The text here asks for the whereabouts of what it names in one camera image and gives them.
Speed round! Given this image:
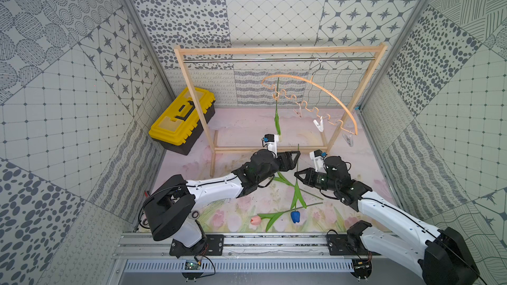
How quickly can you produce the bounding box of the yellow tulip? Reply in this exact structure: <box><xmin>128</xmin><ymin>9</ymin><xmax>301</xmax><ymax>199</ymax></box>
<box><xmin>273</xmin><ymin>172</ymin><xmax>323</xmax><ymax>200</ymax></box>

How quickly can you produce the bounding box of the wooden clothes hanger with clips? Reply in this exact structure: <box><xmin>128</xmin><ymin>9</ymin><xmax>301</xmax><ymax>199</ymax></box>
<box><xmin>261</xmin><ymin>58</ymin><xmax>366</xmax><ymax>146</ymax></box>

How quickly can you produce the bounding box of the blue tulip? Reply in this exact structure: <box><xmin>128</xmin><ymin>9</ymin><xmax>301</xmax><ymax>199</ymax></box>
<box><xmin>290</xmin><ymin>179</ymin><xmax>307</xmax><ymax>224</ymax></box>

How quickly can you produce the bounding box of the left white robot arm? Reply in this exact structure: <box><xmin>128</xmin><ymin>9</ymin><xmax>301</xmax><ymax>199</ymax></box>
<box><xmin>142</xmin><ymin>149</ymin><xmax>301</xmax><ymax>248</ymax></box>

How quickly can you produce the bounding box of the wooden clothes rack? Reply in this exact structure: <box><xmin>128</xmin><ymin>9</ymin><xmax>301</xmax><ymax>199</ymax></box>
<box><xmin>174</xmin><ymin>43</ymin><xmax>388</xmax><ymax>176</ymax></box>

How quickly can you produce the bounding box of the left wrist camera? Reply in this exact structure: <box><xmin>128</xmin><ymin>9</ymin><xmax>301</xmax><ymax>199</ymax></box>
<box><xmin>261</xmin><ymin>134</ymin><xmax>279</xmax><ymax>156</ymax></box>

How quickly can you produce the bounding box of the right controller board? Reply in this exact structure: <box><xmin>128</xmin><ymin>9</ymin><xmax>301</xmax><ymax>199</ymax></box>
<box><xmin>351</xmin><ymin>259</ymin><xmax>372</xmax><ymax>281</ymax></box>

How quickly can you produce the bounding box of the white tulip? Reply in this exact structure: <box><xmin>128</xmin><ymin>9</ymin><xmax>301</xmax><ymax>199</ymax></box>
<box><xmin>273</xmin><ymin>79</ymin><xmax>281</xmax><ymax>136</ymax></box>

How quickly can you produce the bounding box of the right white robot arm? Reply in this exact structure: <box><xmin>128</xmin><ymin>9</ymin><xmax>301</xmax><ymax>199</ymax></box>
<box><xmin>295</xmin><ymin>156</ymin><xmax>481</xmax><ymax>284</ymax></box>

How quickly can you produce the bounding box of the controller board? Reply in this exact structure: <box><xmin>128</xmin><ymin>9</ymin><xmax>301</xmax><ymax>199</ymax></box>
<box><xmin>182</xmin><ymin>260</ymin><xmax>204</xmax><ymax>281</ymax></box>
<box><xmin>351</xmin><ymin>259</ymin><xmax>372</xmax><ymax>281</ymax></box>

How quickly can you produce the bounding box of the yellow black toolbox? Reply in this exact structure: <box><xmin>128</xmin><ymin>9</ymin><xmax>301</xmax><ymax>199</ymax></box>
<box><xmin>149</xmin><ymin>88</ymin><xmax>203</xmax><ymax>156</ymax></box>

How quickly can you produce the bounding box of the floral pink table mat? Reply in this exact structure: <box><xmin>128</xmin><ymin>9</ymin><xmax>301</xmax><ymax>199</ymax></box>
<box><xmin>152</xmin><ymin>108</ymin><xmax>395</xmax><ymax>233</ymax></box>

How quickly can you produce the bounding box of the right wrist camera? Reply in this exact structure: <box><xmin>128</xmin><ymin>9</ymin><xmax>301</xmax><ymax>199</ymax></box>
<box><xmin>310</xmin><ymin>150</ymin><xmax>327</xmax><ymax>172</ymax></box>

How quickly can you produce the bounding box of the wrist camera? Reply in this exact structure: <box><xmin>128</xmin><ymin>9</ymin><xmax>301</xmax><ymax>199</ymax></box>
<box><xmin>261</xmin><ymin>134</ymin><xmax>279</xmax><ymax>156</ymax></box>
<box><xmin>310</xmin><ymin>150</ymin><xmax>327</xmax><ymax>172</ymax></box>

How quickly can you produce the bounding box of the aluminium rail base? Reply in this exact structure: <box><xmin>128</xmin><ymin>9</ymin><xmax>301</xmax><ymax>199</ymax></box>
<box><xmin>112</xmin><ymin>231</ymin><xmax>440</xmax><ymax>260</ymax></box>

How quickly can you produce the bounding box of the left controller board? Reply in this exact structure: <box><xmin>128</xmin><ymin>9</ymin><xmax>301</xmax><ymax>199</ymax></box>
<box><xmin>182</xmin><ymin>260</ymin><xmax>204</xmax><ymax>281</ymax></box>

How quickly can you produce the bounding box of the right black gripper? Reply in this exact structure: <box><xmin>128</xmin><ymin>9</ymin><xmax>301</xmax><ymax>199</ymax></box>
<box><xmin>294</xmin><ymin>167</ymin><xmax>339</xmax><ymax>192</ymax></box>

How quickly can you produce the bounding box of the pink tulip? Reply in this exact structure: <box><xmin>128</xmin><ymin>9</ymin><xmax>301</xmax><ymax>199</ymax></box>
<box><xmin>250</xmin><ymin>202</ymin><xmax>323</xmax><ymax>232</ymax></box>

